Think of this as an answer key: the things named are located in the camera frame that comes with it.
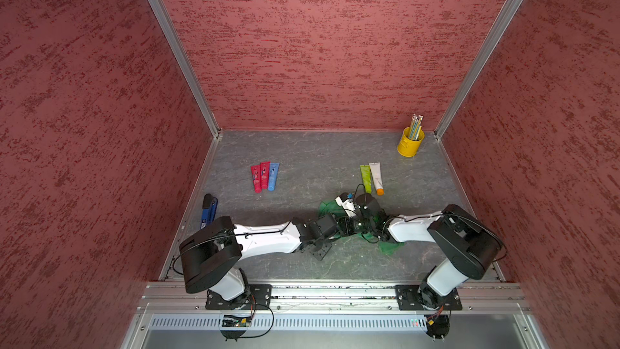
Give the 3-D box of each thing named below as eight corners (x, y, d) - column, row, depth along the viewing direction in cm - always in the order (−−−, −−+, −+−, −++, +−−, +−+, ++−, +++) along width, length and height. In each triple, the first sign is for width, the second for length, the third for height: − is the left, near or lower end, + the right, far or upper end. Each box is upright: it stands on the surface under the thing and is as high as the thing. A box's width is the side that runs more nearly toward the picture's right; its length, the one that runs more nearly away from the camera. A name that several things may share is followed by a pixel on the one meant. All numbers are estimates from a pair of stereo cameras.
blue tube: (266, 191, 101) (266, 188, 99) (270, 165, 110) (270, 162, 108) (275, 191, 101) (274, 188, 99) (278, 165, 110) (278, 162, 108)
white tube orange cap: (374, 195, 100) (375, 193, 99) (369, 165, 111) (370, 162, 109) (385, 195, 100) (386, 193, 99) (379, 165, 111) (380, 162, 109)
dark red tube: (252, 194, 100) (250, 190, 98) (251, 169, 109) (250, 165, 107) (261, 192, 101) (260, 189, 99) (260, 167, 109) (259, 164, 107)
